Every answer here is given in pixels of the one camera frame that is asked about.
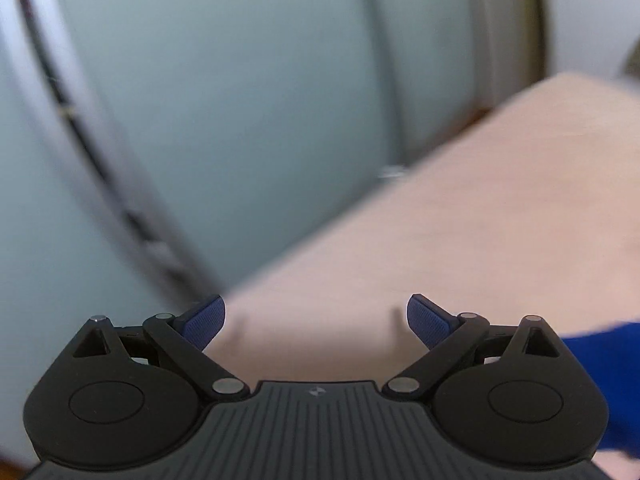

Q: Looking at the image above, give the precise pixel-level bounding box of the blue knit sweater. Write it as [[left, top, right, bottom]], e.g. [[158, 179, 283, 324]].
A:
[[563, 322, 640, 458]]

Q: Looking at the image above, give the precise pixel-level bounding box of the pink bed sheet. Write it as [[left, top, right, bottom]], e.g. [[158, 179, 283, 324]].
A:
[[207, 71, 640, 480]]

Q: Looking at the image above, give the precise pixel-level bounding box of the frosted glass wardrobe door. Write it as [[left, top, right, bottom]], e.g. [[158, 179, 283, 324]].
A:
[[1, 0, 476, 464]]

